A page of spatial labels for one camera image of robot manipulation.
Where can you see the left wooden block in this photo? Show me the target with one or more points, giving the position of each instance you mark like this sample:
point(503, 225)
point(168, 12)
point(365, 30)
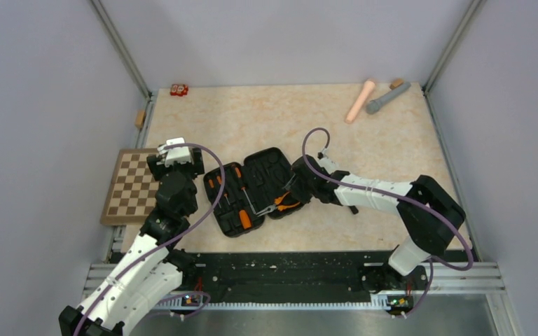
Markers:
point(139, 120)

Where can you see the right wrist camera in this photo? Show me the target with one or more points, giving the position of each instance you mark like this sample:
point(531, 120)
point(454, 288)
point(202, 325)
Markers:
point(325, 155)

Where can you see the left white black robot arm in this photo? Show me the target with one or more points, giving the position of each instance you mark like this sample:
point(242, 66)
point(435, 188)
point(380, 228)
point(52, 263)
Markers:
point(151, 268)

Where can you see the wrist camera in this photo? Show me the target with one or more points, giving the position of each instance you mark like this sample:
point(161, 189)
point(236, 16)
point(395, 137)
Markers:
point(325, 155)
point(172, 152)

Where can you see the wooden chessboard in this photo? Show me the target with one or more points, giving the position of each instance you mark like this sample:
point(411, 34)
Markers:
point(131, 194)

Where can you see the aluminium frame rail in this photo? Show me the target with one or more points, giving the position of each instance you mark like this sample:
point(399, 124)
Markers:
point(481, 279)

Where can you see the black plastic tool case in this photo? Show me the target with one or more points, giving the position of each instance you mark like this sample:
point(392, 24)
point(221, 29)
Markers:
point(267, 174)

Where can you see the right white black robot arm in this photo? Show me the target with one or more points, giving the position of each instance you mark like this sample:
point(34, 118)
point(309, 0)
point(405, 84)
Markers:
point(429, 214)

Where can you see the orange handled pliers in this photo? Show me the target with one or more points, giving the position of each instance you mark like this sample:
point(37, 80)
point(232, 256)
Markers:
point(280, 203)

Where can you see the wooden block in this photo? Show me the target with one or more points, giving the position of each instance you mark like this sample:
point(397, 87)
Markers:
point(396, 83)
point(139, 120)

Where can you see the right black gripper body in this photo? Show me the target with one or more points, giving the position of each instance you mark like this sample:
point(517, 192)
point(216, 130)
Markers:
point(304, 191)

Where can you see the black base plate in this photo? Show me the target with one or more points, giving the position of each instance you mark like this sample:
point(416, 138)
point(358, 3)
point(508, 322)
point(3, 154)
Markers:
point(297, 277)

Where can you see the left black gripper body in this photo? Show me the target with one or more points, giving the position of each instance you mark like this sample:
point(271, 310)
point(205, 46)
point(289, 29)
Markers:
point(193, 169)

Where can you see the red toy car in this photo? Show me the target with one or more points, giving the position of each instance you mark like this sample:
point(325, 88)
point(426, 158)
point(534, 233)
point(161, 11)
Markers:
point(179, 90)

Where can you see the back wooden block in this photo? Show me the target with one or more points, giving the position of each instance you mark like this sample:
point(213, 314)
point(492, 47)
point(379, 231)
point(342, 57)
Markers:
point(396, 83)

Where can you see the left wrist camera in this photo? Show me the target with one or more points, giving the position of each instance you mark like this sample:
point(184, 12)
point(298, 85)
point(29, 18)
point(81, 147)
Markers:
point(172, 152)

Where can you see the long orange handled screwdriver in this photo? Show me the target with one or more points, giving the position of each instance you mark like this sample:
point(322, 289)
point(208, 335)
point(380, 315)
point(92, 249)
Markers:
point(244, 219)

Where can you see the pink toy microphone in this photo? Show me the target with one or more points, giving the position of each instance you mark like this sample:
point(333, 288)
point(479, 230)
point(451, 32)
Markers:
point(367, 89)

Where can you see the grey toy microphone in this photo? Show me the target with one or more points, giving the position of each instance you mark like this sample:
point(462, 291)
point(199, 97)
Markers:
point(376, 104)

